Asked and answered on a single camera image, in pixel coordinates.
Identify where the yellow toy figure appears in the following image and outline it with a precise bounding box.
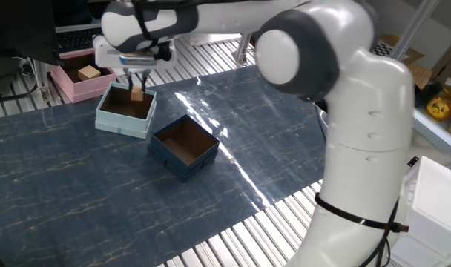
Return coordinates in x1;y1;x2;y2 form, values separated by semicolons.
426;94;451;122

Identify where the blue marble pattern mat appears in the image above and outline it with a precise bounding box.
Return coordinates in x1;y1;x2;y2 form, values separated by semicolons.
0;65;327;267

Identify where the pink open box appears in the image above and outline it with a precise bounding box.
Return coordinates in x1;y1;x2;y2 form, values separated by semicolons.
50;50;117;105

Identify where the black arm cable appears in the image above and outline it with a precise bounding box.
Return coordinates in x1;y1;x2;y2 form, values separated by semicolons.
314;192;410;267

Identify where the black computer monitor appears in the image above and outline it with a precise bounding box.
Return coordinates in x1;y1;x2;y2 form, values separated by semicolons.
0;0;62;67

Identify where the dark blue open box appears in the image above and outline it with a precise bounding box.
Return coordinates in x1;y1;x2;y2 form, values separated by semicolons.
148;113;221;183

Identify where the grey finned box blue end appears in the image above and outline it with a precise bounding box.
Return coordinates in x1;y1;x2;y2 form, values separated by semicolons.
118;53;156;67

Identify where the checkerboard calibration card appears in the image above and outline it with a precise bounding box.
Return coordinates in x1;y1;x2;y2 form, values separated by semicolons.
372;42;395;59

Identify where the black computer keyboard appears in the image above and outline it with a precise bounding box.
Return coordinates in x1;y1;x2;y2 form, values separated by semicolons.
56;25;102;54

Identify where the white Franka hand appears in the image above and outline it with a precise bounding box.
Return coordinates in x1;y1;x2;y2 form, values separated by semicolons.
93;35;177;94

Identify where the brown cardboard box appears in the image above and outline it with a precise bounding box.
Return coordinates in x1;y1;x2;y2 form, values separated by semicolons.
373;33;434;90

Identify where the black table cable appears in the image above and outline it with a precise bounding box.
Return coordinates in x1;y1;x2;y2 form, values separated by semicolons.
0;83;39;105

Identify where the light blue box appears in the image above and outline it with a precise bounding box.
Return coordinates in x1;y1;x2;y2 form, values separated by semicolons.
94;82;158;140

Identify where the aluminium frame post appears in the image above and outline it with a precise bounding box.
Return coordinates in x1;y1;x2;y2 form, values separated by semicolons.
232;33;254;67
27;57;54;103
390;0;441;62

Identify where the large wooden cube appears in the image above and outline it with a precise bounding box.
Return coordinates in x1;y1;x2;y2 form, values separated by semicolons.
77;65;102;82

